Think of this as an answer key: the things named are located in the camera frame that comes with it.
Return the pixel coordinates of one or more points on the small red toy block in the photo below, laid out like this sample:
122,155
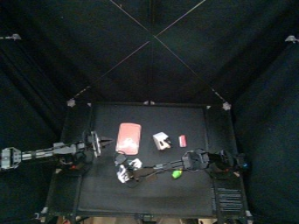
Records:
182,141

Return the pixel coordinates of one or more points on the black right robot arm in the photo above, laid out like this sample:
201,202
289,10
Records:
202,161

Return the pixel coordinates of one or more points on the small green toy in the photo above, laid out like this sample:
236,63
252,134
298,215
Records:
177,174

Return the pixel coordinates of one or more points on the grey frame corner bracket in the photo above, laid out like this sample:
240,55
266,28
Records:
42,214
226,106
249,216
292,38
15,37
71,102

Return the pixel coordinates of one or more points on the white text label sticker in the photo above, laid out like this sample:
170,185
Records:
230,201

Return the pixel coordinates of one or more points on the white small box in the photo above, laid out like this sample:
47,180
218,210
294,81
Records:
161,140

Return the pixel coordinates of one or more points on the grey frame middle bracket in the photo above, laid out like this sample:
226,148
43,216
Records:
149,102

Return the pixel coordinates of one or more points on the pink rectangular tray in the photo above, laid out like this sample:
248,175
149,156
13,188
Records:
129,138

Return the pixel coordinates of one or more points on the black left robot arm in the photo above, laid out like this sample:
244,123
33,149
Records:
43,152

